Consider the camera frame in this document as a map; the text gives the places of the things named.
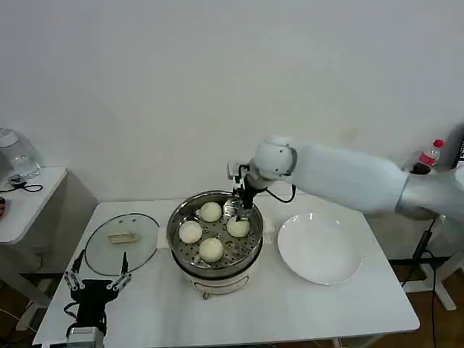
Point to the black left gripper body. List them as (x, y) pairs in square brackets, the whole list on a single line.
[(94, 297)]

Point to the oval glass pot lid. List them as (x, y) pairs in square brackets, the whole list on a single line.
[(119, 253)]

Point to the red-capped plastic bottle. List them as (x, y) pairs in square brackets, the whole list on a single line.
[(431, 154)]

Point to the white side table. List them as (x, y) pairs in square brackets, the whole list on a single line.
[(32, 206)]

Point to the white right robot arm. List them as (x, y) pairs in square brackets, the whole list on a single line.
[(344, 174)]

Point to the small black device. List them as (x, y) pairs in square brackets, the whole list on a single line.
[(15, 179)]

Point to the white desk with legs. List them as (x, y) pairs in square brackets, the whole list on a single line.
[(446, 253)]

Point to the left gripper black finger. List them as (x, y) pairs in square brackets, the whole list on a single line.
[(121, 281), (74, 277)]

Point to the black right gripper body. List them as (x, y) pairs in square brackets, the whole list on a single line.
[(248, 194)]

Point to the black laptop computer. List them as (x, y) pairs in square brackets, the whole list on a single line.
[(456, 145)]

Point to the clear plastic jug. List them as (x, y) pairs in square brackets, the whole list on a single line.
[(20, 154)]

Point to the dark brown round object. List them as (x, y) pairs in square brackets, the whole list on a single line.
[(420, 168)]

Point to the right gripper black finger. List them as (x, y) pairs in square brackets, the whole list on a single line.
[(233, 207), (245, 214)]

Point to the perforated steel steamer basket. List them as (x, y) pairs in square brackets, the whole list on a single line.
[(221, 237)]

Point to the white round plate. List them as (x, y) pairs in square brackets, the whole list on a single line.
[(319, 250)]

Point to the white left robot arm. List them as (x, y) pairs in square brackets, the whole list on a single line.
[(85, 337)]

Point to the white steamed bun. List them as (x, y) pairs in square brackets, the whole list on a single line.
[(237, 228), (190, 232), (211, 211), (211, 249)]

